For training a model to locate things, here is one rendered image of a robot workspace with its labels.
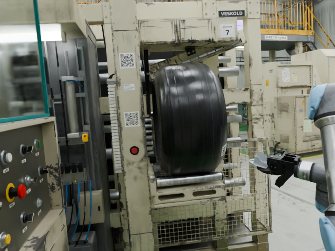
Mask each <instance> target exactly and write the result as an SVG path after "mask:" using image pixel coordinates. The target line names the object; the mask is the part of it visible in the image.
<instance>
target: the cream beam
mask: <svg viewBox="0 0 335 251"><path fill-rule="evenodd" d="M220 24H234V30H235V37H223V38H221V36H220ZM138 35H139V48H140V53H142V52H143V50H141V47H146V46H150V47H151V48H150V49H149V52H164V51H185V47H186V46H195V47H213V46H230V45H231V44H233V43H235V42H236V41H238V29H237V17H211V18H180V19H149V20H138Z"/></svg>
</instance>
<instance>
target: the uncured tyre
mask: <svg viewBox="0 0 335 251"><path fill-rule="evenodd" d="M152 102H153V119H154V131H155V141H156V149H157V155H158V159H159V163H160V167H161V170H162V171H163V172H165V173H166V174H167V175H169V176H180V175H190V174H200V173H209V172H212V171H214V170H215V169H216V168H217V167H218V165H219V164H220V163H221V162H222V160H223V158H224V155H225V154H223V155H222V156H221V151H222V147H223V146H224V145H225V144H226V143H227V111H226V104H225V98H224V93H223V89H222V86H221V83H220V80H219V78H218V76H217V74H216V73H215V72H214V71H213V70H212V69H211V68H209V67H208V66H207V65H206V64H202V63H183V64H166V65H163V66H161V67H160V68H159V69H158V70H157V71H156V72H155V73H154V76H153V86H152Z"/></svg>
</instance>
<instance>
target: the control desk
mask: <svg viewBox="0 0 335 251"><path fill-rule="evenodd" d="M64 206H65V205H64V196H63V187H62V177H61V168H60V158H59V149H58V139H57V130H56V120H55V117H42V118H35V119H28V120H21V121H14V122H8V123H1V124H0V251H69V245H68V235H67V226H66V217H65V209H64V208H63V207H64Z"/></svg>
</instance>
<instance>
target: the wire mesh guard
mask: <svg viewBox="0 0 335 251"><path fill-rule="evenodd" d="M259 140H261V141H262V140H267V144H266V157H268V155H269V154H270V151H269V137H261V138H250V139H239V140H227V143H228V144H229V143H237V142H240V143H242V142H250V141H259ZM261 147H262V146H261ZM249 148H250V147H249ZM253 148H254V147H253ZM257 148H258V146H257ZM240 149H242V148H240ZM245 149H246V148H245ZM228 150H229V149H228ZM232 150H233V149H232ZM236 150H238V149H236ZM253 152H254V151H253ZM245 153H246V152H245ZM249 153H250V151H249ZM232 154H234V153H232ZM237 154H238V153H237ZM241 154H242V152H241ZM229 155H230V154H229ZM245 157H246V156H245ZM237 158H238V157H237ZM241 158H242V156H241ZM225 159H226V158H225ZM228 159H230V158H228ZM237 162H238V161H237ZM229 163H230V162H229ZM233 163H234V161H233ZM225 164H226V163H225ZM233 167H234V166H233ZM225 168H226V167H225ZM229 168H230V166H229ZM233 171H235V170H233ZM238 171H239V170H238ZM225 172H226V171H225ZM229 172H230V170H229ZM234 175H235V174H234ZM237 175H239V174H237ZM225 176H226V175H225ZM230 176H231V175H230ZM229 180H231V179H229ZM267 185H268V212H269V216H268V217H269V220H268V221H269V224H268V225H269V227H270V231H266V230H264V231H256V232H248V233H243V234H242V233H240V234H235V235H234V234H232V235H228V236H225V233H224V236H221V234H220V237H217V234H216V237H212V238H203V239H198V240H196V237H195V240H190V241H188V240H187V241H183V242H179V239H178V242H174V243H168V244H160V245H158V242H157V245H155V249H157V248H165V247H172V246H180V245H186V244H194V243H201V242H209V241H216V240H224V239H231V238H239V237H246V236H254V235H261V234H269V233H273V231H272V206H271V178H270V174H267ZM242 187H244V186H242ZM263 189H264V188H263ZM259 190H260V189H259ZM242 191H244V190H242ZM234 192H236V191H234ZM263 193H264V192H263ZM255 194H256V193H255ZM259 194H260V192H259ZM247 195H248V194H247ZM251 195H252V193H251ZM231 196H232V195H231ZM234 196H236V195H234ZM226 197H228V196H226ZM263 197H264V196H263ZM255 198H256V197H255ZM259 198H260V196H259ZM247 199H248V198H247ZM251 199H252V197H251ZM239 200H240V199H239ZM243 200H244V198H243ZM227 201H228V200H227ZM230 201H231V200H230ZM235 201H236V200H235ZM263 201H265V200H263ZM222 202H223V201H222ZM251 202H252V201H251ZM214 203H215V202H214ZM247 203H248V202H247ZM239 204H240V203H239ZM243 204H244V202H243ZM193 205H194V204H193ZM227 205H228V204H227ZM235 205H236V203H235ZM263 205H265V204H263ZM189 206H190V205H189ZM222 206H224V205H222ZM255 206H257V205H255ZM214 207H216V206H214ZM247 207H249V206H247ZM210 208H211V206H210ZM239 208H240V207H239ZM193 209H194V208H193ZM197 209H199V208H197ZM235 209H236V207H235ZM263 209H265V208H263ZM256 210H257V209H256ZM259 210H260V209H259ZM211 211H212V210H211ZM214 211H216V210H214ZM244 211H245V210H244ZM248 211H249V210H248ZM236 212H237V211H236ZM240 212H241V211H240ZM197 213H199V212H197ZM202 213H203V211H202ZM194 214H195V212H194ZM211 215H212V214H211ZM215 215H216V214H215ZM244 215H245V214H244ZM244 215H243V216H244ZM247 215H248V214H247ZM177 216H178V215H177ZM236 216H237V215H236ZM236 216H235V217H236ZM240 216H241V215H240ZM164 217H165V216H164ZM194 217H195V216H194ZM194 217H193V218H194ZM202 217H203V215H202ZM228 217H229V216H228ZM228 217H227V218H228ZM232 217H233V216H232ZM190 218H191V217H190ZM198 218H199V216H198ZM176 220H178V219H176ZM181 220H182V218H181ZM211 220H212V219H211ZM215 220H216V218H215ZM168 221H169V220H168ZM173 221H174V220H173ZM198 221H199V220H198ZM232 221H233V220H232ZM164 222H165V220H164ZM190 222H191V221H190ZM224 222H225V221H224ZM227 222H229V221H227ZM155 223H156V221H155ZM181 223H182V222H181ZM185 223H187V222H185ZM215 223H216V222H215ZM219 223H221V222H219ZM177 224H178V223H177ZM211 224H212V223H211ZM168 225H169V224H168ZM173 225H174V223H173ZM207 225H208V223H207ZM164 226H165V224H164ZM224 226H225V225H224ZM228 226H229V225H228ZM155 227H156V226H155ZM160 227H161V225H160ZM186 227H187V226H186ZM216 227H217V226H216ZM219 227H221V226H219ZM252 227H253V226H252ZM177 228H178V227H177ZM173 229H174V228H173ZM207 229H208V227H207ZM264 229H266V228H264ZM164 230H165V229H164ZM169 230H170V228H169ZM228 230H229V229H228ZM256 230H258V229H256ZM260 230H261V229H260ZM156 231H157V230H156ZM160 231H161V229H160ZM216 231H217V230H216ZM220 231H221V230H220ZM224 231H225V229H224ZM248 231H250V230H248ZM252 231H254V230H252ZM186 232H187V230H186ZM212 232H213V231H212ZM240 232H242V231H240ZM244 232H246V231H244ZM173 233H174V232H173ZM178 233H179V231H178ZM207 233H208V232H207ZM236 233H238V232H236ZM160 234H161V233H160ZM169 234H170V232H169ZM199 234H200V233H199ZM228 234H229V233H228ZM156 235H158V234H156ZM190 235H192V234H190ZM178 236H179V235H178ZM182 236H183V235H182ZM211 236H212V235H211ZM203 237H205V236H203ZM207 237H209V236H207ZM166 238H167V237H165V239H166ZM169 238H170V236H169ZM199 238H200V237H199ZM156 239H157V238H156ZM161 239H162V238H161ZM187 239H188V238H187ZM191 239H192V238H191ZM183 240H184V239H183ZM169 242H171V241H169ZM161 243H163V242H161ZM165 243H166V241H165Z"/></svg>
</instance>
